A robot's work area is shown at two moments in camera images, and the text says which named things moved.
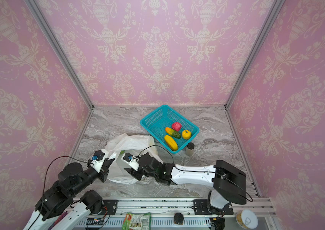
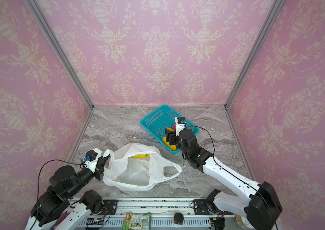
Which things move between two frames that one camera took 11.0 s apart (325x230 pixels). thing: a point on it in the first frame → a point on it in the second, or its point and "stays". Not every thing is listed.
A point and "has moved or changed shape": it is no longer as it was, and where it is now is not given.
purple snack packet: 61,217 stays
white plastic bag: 122,144 has moved or changed shape
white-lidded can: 247,219 stays
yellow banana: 171,143 stays
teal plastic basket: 156,121 stays
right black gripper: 136,173 → 172,138
